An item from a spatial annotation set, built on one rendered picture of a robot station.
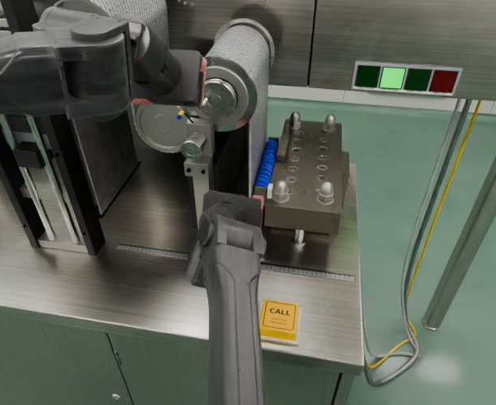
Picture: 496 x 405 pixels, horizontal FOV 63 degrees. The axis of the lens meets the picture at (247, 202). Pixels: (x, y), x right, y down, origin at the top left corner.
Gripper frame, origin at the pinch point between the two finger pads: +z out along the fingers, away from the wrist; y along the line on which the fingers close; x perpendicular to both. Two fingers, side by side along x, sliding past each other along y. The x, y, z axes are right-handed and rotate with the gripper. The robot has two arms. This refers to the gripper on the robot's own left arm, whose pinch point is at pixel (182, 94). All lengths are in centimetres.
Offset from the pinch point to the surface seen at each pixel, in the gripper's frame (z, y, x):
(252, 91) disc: 14.2, 8.3, 5.3
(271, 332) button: 16.3, 16.1, -38.5
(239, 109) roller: 16.1, 6.0, 2.2
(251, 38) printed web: 25.5, 5.0, 19.9
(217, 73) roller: 11.8, 2.1, 7.4
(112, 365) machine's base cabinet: 31, -21, -56
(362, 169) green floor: 228, 53, 18
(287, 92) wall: 292, -9, 88
